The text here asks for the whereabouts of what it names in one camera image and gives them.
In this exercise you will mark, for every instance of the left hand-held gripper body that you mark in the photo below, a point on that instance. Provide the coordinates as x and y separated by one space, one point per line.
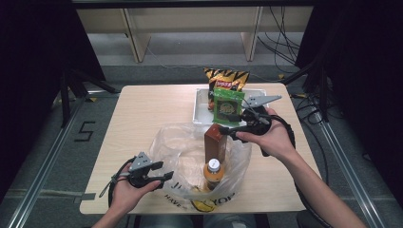
140 172

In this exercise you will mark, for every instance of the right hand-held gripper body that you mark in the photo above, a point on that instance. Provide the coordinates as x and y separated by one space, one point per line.
258 122

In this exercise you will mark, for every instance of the green snack packet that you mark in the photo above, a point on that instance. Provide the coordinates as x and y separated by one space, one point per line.
226 106

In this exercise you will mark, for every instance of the clear plastic shopping bag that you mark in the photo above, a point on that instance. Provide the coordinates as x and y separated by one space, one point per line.
177 152

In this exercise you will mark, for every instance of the brown carton box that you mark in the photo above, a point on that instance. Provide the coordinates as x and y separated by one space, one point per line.
215 145

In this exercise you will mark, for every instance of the white plastic bin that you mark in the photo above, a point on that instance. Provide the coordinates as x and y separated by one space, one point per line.
202 107

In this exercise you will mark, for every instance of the black yellow chips bag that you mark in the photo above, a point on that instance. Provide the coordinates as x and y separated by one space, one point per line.
226 79

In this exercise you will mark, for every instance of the orange drink bottle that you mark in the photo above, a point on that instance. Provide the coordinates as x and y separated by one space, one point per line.
214 175

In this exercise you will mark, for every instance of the person's right hand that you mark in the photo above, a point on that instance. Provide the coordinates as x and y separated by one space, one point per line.
275 141

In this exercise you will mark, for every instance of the person's left hand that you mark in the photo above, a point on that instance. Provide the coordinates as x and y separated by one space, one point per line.
131 198

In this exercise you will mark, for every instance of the black metal stand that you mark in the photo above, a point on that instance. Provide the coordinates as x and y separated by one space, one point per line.
322 95
65 101

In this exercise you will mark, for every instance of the beige wooden desk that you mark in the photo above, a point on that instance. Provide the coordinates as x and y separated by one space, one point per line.
190 19

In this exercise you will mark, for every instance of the black curtain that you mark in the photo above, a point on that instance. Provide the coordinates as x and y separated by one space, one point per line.
364 79
31 79

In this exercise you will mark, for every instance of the aluminium floor rail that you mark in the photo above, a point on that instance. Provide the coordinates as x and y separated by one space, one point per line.
351 177
47 164

